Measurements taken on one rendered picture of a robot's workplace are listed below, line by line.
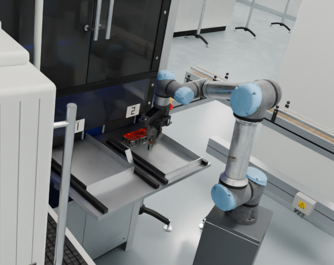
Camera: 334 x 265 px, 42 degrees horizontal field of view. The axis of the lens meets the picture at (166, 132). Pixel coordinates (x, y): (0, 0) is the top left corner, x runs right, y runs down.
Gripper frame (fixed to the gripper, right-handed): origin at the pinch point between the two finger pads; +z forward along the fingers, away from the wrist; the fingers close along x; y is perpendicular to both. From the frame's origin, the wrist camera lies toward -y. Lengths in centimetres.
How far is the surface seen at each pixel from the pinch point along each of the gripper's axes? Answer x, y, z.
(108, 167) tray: -1.1, -26.3, 5.2
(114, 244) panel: 16, 4, 81
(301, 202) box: -50, 89, 42
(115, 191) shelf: -16.1, -34.4, 5.4
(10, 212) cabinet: -40, -94, -28
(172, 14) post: 16, 18, -55
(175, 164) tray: -15.6, 2.4, 5.2
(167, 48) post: 16.2, 18.3, -39.0
